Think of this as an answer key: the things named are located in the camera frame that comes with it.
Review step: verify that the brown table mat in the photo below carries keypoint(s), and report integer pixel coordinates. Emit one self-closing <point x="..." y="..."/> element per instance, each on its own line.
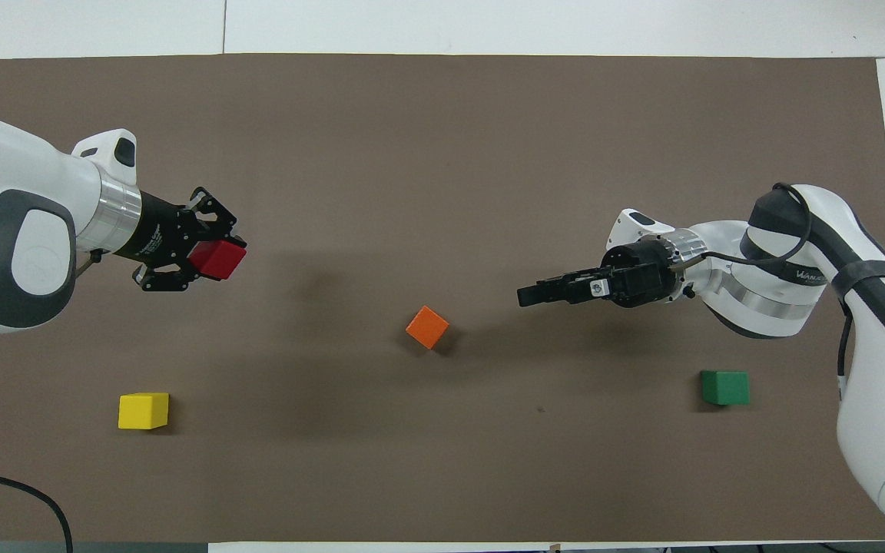
<point x="442" y="153"/>

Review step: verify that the orange wooden block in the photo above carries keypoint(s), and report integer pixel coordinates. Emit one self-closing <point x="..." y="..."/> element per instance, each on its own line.
<point x="427" y="327"/>

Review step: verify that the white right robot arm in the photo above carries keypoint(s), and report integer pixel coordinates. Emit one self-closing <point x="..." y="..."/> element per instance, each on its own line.
<point x="880" y="384"/>

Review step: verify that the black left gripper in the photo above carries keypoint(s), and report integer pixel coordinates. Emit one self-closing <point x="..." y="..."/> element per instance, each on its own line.
<point x="158" y="234"/>

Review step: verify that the yellow wooden block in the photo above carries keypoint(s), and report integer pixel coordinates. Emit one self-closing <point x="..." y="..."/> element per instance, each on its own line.
<point x="143" y="411"/>

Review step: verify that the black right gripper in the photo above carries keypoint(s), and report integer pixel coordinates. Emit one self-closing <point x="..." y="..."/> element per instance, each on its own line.
<point x="638" y="276"/>

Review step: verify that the red wooden block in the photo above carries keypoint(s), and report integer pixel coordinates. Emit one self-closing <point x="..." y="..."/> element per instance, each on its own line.
<point x="218" y="259"/>

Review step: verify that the green wooden block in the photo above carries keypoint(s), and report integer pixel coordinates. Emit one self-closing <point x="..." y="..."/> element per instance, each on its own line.
<point x="725" y="387"/>

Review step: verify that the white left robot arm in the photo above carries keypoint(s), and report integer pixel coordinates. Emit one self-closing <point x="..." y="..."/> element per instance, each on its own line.
<point x="4" y="184"/>

